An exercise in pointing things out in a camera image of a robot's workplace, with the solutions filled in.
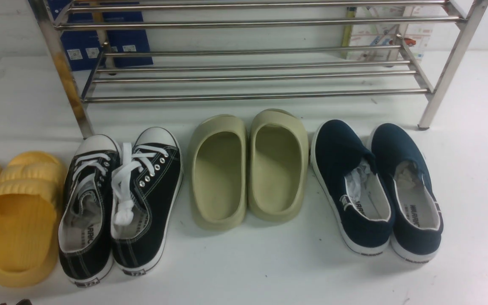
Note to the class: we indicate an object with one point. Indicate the black canvas sneaker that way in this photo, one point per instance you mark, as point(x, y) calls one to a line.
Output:
point(84, 234)
point(145, 187)

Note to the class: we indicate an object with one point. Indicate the navy slip-on shoe left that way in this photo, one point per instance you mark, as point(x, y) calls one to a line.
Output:
point(347, 171)

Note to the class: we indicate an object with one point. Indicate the navy slip-on shoe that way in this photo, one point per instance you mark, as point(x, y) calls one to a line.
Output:
point(418, 223)
point(347, 171)

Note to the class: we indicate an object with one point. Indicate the stainless steel shoe rack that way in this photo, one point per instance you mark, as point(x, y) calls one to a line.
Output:
point(87, 15)

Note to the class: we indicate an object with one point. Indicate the navy slip-on shoe right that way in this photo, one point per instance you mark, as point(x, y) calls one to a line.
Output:
point(418, 223)

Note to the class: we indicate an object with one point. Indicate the olive green slipper left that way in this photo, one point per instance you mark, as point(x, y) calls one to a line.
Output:
point(217, 172)

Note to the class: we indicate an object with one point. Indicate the olive green slipper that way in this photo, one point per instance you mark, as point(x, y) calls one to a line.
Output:
point(217, 172)
point(278, 165)

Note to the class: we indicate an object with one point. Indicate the olive green slipper right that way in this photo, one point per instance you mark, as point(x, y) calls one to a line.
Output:
point(278, 165)

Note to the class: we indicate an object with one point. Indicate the white printed cardboard box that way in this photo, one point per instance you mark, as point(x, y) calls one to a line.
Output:
point(416, 36)

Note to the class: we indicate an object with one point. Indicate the yellow ribbed slipper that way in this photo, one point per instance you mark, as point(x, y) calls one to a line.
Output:
point(31, 188)

